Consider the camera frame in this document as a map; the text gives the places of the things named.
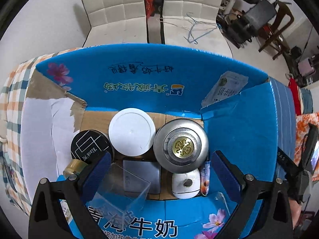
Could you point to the blue striped cloth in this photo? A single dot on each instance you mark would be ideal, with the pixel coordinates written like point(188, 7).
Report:
point(286, 121)

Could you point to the red bag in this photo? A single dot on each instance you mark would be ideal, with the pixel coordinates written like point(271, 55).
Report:
point(150, 8)

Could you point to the black round Blank ME tin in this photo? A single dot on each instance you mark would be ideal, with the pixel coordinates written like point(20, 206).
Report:
point(89, 144)

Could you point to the left white padded chair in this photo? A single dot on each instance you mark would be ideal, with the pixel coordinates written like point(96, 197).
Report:
point(116, 22)

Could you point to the silver round tin gold emblem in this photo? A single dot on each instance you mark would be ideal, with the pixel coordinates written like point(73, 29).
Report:
point(181, 146)

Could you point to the white egg-shaped device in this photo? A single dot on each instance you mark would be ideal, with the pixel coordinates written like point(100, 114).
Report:
point(186, 185)

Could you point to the plaid checkered cloth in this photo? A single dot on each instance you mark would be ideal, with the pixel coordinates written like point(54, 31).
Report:
point(13, 95)

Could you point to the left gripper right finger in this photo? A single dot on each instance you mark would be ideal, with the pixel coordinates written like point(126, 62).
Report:
point(230, 176)

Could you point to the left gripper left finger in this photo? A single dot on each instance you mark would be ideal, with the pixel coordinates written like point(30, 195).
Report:
point(93, 174)

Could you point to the person's right hand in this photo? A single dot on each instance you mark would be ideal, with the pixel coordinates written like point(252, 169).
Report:
point(295, 211)

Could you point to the pink case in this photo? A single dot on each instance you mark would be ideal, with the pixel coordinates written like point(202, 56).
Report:
point(306, 67)

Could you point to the clear plastic box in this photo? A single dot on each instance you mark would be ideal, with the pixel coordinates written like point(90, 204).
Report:
point(120, 197)

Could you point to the space print lighter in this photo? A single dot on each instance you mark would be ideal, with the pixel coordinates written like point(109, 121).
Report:
point(205, 178)

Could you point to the white round tin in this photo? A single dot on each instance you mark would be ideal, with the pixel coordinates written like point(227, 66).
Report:
point(131, 132)

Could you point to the orange floral cloth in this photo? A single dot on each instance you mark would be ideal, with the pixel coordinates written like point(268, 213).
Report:
point(302, 128)

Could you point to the red cloth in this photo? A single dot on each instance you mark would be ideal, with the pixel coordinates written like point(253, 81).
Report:
point(295, 94)

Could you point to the teal cloth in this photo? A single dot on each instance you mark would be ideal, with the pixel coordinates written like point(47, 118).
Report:
point(307, 101)

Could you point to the black weight bench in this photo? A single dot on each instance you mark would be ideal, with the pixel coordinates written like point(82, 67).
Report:
point(247, 25)

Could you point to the dark grey square box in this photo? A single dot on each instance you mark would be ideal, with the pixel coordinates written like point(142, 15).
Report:
point(147, 170)

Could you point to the blue cardboard milk box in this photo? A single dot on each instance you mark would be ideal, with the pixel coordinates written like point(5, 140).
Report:
point(232, 101)

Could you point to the blue wire hanger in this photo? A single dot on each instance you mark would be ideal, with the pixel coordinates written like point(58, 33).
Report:
point(198, 29)

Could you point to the right white padded chair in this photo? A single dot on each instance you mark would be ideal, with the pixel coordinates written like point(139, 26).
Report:
point(174, 25)

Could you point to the white padded chair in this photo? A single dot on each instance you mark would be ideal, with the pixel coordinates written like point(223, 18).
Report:
point(174, 25)
point(116, 22)

